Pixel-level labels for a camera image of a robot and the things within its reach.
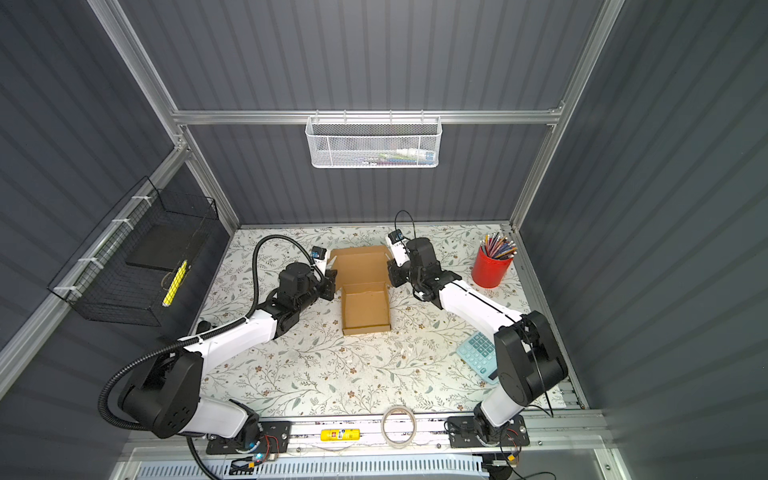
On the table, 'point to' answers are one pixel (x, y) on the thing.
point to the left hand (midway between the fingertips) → (335, 271)
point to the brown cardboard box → (365, 275)
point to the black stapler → (203, 326)
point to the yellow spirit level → (340, 435)
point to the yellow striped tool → (175, 284)
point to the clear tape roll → (408, 441)
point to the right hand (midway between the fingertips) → (393, 263)
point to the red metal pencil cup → (488, 271)
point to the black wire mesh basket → (127, 268)
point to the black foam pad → (167, 246)
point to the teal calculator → (481, 354)
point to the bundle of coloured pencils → (499, 246)
